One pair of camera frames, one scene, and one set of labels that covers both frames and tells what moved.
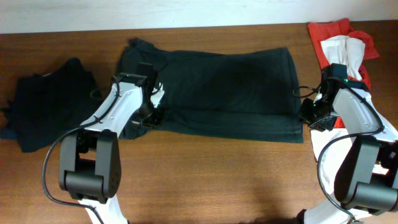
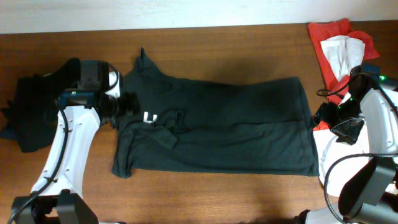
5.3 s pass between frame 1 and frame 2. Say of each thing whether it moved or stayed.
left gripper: moved
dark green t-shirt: moved
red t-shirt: stayed
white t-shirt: stayed
